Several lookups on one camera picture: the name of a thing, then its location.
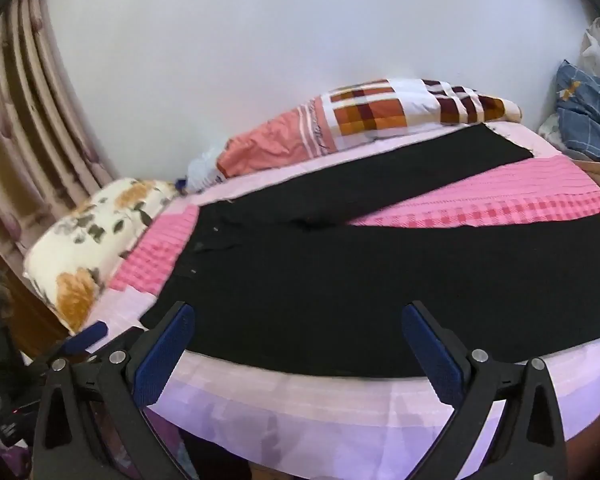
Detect pink checked bed sheet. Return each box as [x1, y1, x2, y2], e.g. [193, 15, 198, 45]
[80, 120, 600, 480]

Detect orange plaid quilt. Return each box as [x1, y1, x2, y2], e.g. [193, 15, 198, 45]
[216, 77, 523, 178]

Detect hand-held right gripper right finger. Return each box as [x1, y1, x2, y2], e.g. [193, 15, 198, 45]
[401, 301, 568, 480]

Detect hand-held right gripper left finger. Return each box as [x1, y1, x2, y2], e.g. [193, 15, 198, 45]
[30, 301, 201, 480]

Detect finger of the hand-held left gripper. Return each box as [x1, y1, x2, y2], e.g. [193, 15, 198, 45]
[87, 326, 147, 364]
[55, 322, 108, 361]

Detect black pants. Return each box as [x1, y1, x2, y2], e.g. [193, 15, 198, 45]
[140, 122, 600, 378]

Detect beige floral curtain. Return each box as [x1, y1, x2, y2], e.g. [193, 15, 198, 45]
[0, 0, 118, 261]

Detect white plastic bag blue print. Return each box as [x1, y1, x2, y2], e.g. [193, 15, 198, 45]
[177, 147, 228, 196]

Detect floral pillow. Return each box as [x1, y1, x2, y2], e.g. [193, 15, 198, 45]
[22, 177, 181, 333]

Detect blue checked cloth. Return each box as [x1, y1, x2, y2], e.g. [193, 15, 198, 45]
[552, 60, 600, 166]

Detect person's purple clothing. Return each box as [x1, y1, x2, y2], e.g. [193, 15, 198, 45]
[142, 405, 196, 466]

